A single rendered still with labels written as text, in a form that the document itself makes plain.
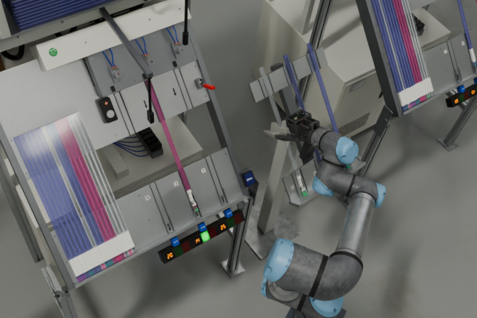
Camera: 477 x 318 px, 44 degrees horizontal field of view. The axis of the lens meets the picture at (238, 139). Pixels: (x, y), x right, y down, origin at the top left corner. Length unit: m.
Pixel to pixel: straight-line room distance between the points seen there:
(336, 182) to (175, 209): 0.57
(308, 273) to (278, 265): 0.08
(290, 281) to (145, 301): 1.28
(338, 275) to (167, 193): 0.73
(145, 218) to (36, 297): 0.93
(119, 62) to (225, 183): 0.59
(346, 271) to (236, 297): 1.24
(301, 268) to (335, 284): 0.09
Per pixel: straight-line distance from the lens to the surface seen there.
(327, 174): 1.86
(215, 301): 2.76
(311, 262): 1.57
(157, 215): 2.05
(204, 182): 2.09
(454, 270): 3.11
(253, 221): 2.93
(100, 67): 1.87
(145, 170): 2.33
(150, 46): 1.92
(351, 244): 1.67
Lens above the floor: 2.57
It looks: 53 degrees down
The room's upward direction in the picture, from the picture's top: 9 degrees clockwise
